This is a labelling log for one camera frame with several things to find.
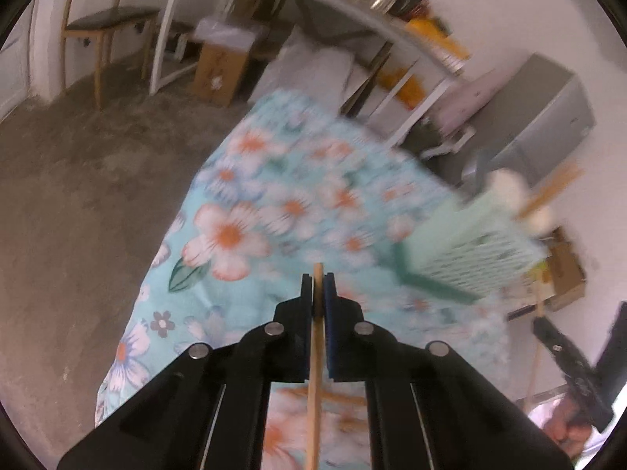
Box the wooden chair with dark seat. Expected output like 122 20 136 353
60 0 160 111

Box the white plastic stool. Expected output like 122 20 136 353
421 125 476 160

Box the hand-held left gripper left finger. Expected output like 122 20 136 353
58 273 314 470

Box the white wrapped box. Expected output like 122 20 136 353
196 14 268 50

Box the brown cardboard box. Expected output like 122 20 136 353
192 42 252 107

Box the grey refrigerator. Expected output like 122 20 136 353
460 53 596 192

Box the open cardboard box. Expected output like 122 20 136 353
536 228 587 311

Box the orange-yellow bag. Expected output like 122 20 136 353
387 71 427 103

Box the white-legged grey-top table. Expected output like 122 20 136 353
149 0 471 123

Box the floral blue tablecloth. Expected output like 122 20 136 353
94 89 520 470

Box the light wooden chopstick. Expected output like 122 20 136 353
536 161 586 199
304 263 325 470
516 179 576 219

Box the yellow bag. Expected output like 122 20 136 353
406 17 471 72

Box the cream rice paddle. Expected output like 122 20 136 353
528 208 556 236

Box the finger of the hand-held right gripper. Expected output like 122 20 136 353
533 317 615 434

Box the white plastic spoon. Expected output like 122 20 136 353
490 169 524 209

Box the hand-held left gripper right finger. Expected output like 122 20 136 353
324 272 575 470

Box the person's right hand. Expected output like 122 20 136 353
541 394 601 454

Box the green perforated utensil holder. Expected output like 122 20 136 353
392 191 552 304

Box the pink rolled mat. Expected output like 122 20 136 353
431 66 515 133

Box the pile of wooden chopsticks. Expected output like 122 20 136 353
321 388 369 436

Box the white pillow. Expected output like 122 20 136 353
252 24 366 108

